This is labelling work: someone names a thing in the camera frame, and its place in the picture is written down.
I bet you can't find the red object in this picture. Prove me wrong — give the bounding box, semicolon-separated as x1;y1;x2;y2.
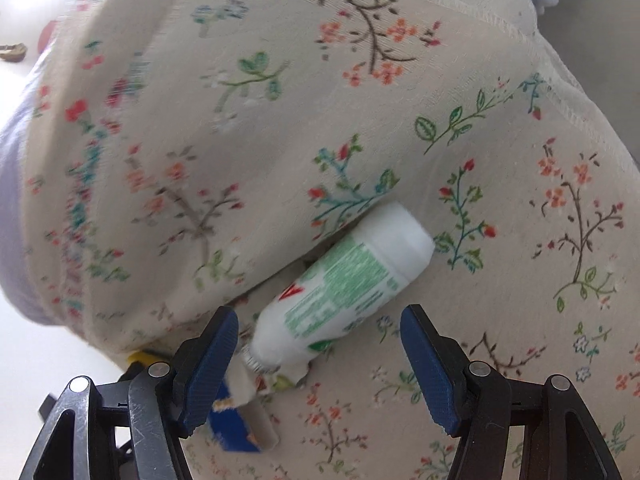
40;20;59;54

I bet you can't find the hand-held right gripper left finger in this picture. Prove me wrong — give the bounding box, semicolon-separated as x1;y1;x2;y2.
19;306;239;480

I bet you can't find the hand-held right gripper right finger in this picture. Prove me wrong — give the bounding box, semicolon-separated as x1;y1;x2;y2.
400;304;623;480

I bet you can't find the blue carton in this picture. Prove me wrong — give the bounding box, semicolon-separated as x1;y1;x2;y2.
207;360;311;455

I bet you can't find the yellow snack packet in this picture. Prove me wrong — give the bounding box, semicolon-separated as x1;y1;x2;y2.
125;350;173;368

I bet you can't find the floral tablecloth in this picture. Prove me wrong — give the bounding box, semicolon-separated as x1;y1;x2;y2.
0;0;640;480

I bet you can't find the white bottle with green label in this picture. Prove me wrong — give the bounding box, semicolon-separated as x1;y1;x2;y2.
241;201;435;376

